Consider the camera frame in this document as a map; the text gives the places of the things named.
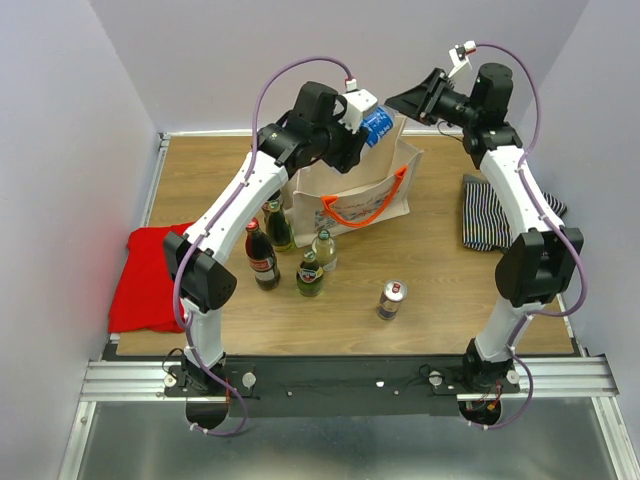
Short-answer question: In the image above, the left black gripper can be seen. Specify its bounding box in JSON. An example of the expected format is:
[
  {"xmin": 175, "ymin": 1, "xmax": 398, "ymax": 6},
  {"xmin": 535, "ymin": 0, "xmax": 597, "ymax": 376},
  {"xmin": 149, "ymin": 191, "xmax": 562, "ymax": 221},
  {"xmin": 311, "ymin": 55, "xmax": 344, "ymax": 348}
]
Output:
[{"xmin": 311, "ymin": 105, "xmax": 370, "ymax": 174}]

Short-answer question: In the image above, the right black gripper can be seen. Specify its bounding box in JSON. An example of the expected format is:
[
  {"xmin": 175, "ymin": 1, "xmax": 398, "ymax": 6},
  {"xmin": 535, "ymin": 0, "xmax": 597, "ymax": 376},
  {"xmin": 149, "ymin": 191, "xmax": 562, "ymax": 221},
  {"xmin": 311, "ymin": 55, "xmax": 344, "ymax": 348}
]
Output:
[{"xmin": 384, "ymin": 67, "xmax": 478, "ymax": 129}]

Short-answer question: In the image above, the blue label water bottle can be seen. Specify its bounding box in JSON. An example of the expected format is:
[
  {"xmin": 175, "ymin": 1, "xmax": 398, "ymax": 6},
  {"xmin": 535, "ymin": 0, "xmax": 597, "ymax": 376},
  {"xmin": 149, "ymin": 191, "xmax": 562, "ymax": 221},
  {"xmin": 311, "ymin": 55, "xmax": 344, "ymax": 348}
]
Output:
[{"xmin": 361, "ymin": 106, "xmax": 395, "ymax": 148}]

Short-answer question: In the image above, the beige canvas tote bag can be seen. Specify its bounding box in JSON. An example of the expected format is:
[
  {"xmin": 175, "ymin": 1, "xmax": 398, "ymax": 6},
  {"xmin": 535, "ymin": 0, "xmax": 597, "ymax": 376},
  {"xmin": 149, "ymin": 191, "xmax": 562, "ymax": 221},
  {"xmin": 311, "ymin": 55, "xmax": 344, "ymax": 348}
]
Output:
[{"xmin": 282, "ymin": 115, "xmax": 423, "ymax": 247}]

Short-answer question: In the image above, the cola glass bottle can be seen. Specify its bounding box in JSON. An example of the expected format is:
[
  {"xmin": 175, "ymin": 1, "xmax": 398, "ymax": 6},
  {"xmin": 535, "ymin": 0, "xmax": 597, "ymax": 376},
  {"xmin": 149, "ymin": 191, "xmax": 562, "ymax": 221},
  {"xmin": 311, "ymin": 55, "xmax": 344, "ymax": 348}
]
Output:
[
  {"xmin": 262, "ymin": 201, "xmax": 272, "ymax": 222},
  {"xmin": 245, "ymin": 218, "xmax": 280, "ymax": 291}
]

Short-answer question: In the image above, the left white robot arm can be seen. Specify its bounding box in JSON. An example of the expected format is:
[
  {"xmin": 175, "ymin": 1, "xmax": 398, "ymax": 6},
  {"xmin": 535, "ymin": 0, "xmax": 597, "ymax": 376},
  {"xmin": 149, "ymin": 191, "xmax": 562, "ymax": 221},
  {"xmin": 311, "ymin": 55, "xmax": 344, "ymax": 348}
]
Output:
[{"xmin": 163, "ymin": 79, "xmax": 378, "ymax": 395}]

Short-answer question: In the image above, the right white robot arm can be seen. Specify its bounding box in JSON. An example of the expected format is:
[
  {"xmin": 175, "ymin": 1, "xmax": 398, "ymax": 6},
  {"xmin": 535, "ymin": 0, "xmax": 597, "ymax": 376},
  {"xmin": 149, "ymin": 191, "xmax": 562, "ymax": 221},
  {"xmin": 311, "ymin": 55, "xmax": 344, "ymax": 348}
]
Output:
[{"xmin": 385, "ymin": 63, "xmax": 584, "ymax": 392}]

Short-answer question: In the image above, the rear green glass bottle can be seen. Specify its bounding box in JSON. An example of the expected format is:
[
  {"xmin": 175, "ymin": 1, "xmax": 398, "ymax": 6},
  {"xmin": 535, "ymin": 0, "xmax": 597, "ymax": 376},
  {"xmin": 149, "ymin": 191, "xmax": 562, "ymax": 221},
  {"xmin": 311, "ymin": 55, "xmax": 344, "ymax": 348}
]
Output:
[{"xmin": 266, "ymin": 200, "xmax": 293, "ymax": 251}]

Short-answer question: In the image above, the clear glass soda bottle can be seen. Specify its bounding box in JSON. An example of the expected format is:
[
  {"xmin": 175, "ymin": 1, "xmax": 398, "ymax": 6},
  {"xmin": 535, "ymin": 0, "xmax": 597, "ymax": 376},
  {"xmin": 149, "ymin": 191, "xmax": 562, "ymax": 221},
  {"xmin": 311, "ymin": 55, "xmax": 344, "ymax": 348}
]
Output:
[{"xmin": 311, "ymin": 229, "xmax": 337, "ymax": 272}]

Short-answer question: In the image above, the striped folded cloth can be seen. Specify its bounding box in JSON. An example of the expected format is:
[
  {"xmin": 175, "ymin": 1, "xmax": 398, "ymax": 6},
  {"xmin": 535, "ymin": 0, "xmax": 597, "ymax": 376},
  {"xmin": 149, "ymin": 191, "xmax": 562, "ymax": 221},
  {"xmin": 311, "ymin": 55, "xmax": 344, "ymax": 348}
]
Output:
[{"xmin": 460, "ymin": 173, "xmax": 569, "ymax": 254}]

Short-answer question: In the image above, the front green beer bottle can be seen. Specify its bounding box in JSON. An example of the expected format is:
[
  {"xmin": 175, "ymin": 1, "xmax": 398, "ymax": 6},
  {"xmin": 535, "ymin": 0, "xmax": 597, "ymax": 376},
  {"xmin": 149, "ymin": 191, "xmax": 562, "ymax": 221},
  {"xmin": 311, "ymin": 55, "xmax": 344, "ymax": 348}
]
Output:
[{"xmin": 296, "ymin": 249, "xmax": 324, "ymax": 297}]

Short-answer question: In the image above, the red bull energy can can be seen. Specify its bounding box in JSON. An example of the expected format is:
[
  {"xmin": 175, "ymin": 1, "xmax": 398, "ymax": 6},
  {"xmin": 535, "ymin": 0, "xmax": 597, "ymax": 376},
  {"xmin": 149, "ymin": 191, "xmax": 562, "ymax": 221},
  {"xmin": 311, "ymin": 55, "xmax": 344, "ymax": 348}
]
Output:
[{"xmin": 376, "ymin": 280, "xmax": 408, "ymax": 320}]

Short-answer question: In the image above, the red folded cloth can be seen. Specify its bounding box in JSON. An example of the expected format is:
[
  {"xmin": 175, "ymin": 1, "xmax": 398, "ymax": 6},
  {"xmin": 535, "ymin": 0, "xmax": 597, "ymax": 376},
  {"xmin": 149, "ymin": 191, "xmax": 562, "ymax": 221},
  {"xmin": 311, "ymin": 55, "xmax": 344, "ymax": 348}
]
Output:
[{"xmin": 108, "ymin": 222, "xmax": 191, "ymax": 333}]

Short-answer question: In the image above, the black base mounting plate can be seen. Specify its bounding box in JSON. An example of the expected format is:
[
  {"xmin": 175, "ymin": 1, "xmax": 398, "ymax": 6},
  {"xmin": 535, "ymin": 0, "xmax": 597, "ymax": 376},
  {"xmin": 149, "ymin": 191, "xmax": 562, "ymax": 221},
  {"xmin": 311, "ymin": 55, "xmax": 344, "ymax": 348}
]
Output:
[{"xmin": 164, "ymin": 355, "xmax": 519, "ymax": 423}]

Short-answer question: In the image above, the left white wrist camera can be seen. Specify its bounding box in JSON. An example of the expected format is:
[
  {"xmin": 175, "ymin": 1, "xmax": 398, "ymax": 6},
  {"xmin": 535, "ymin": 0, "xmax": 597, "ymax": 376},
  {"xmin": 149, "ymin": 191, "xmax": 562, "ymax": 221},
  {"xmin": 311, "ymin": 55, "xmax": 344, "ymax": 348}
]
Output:
[{"xmin": 340, "ymin": 78, "xmax": 378, "ymax": 134}]

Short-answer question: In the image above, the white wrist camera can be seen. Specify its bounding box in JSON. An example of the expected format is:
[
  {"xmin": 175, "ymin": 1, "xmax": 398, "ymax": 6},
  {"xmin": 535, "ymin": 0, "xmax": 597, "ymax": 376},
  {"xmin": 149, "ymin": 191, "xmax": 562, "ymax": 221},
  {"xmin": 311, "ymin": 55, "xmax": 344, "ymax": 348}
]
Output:
[
  {"xmin": 448, "ymin": 40, "xmax": 477, "ymax": 82},
  {"xmin": 340, "ymin": 78, "xmax": 378, "ymax": 134}
]

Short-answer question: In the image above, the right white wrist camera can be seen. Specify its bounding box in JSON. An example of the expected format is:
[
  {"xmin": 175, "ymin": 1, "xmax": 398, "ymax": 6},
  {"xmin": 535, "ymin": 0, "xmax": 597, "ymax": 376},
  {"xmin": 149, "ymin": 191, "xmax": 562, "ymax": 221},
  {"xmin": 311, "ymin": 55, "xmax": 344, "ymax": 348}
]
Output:
[{"xmin": 448, "ymin": 40, "xmax": 477, "ymax": 82}]

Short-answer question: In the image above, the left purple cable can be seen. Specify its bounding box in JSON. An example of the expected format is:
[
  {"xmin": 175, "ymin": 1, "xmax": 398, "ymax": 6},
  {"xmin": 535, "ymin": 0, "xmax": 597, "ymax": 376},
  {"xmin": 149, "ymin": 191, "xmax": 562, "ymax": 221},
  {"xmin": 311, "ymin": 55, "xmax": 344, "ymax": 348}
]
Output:
[{"xmin": 172, "ymin": 55, "xmax": 356, "ymax": 437}]

